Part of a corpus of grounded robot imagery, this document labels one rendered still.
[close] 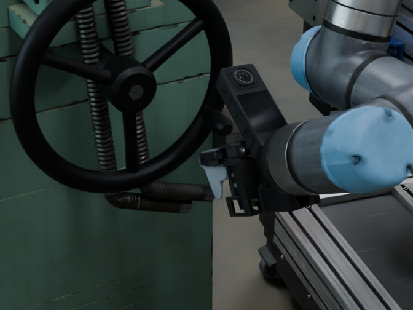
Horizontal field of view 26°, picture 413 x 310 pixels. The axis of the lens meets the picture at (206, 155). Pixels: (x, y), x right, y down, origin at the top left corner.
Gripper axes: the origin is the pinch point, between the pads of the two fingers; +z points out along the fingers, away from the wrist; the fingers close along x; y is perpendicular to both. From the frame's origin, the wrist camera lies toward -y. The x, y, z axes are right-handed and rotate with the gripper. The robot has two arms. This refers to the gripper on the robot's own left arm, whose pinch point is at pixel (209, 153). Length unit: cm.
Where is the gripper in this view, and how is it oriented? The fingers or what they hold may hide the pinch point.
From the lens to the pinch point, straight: 110.2
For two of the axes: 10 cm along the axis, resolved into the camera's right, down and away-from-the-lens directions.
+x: 8.7, -2.4, 4.3
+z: -4.2, 0.7, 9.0
